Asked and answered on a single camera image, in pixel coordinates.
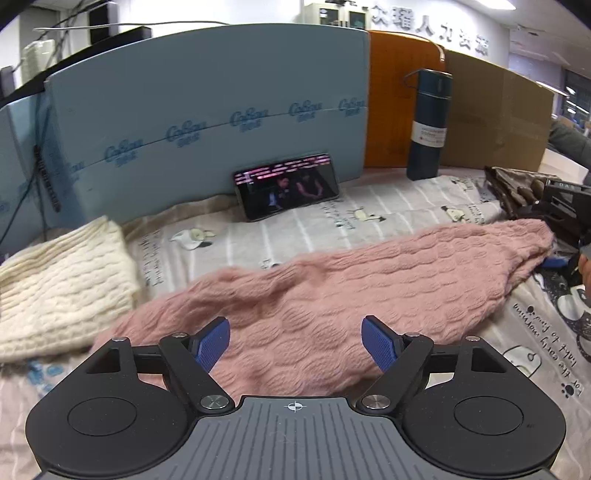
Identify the person's right hand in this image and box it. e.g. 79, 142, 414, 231
577, 253, 591, 298

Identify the brown cardboard sheet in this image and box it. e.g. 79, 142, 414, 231
438, 48, 556, 174

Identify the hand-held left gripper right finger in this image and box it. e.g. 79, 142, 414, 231
359, 316, 505, 413

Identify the printed grey bedsheet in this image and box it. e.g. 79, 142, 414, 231
0, 167, 591, 480

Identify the orange wooden board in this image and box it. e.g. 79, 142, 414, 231
364, 30, 447, 169

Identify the dark blue thermos bottle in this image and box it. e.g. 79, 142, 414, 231
403, 69, 454, 182

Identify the small blue foam board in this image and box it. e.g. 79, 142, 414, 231
0, 95, 85, 259

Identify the black smartphone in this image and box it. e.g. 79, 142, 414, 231
233, 152, 342, 223

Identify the cream knitted sweater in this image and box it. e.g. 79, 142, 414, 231
0, 215, 142, 363

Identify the pink knitted sweater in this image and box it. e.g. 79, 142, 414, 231
92, 218, 557, 398

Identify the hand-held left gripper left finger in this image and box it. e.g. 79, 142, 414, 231
87, 316, 233, 415

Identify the large blue foam board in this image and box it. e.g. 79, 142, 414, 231
44, 19, 373, 223

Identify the brown patterned cloth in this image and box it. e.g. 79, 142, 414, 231
483, 165, 551, 219

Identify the glass door cabinet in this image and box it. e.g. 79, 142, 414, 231
305, 2, 371, 31

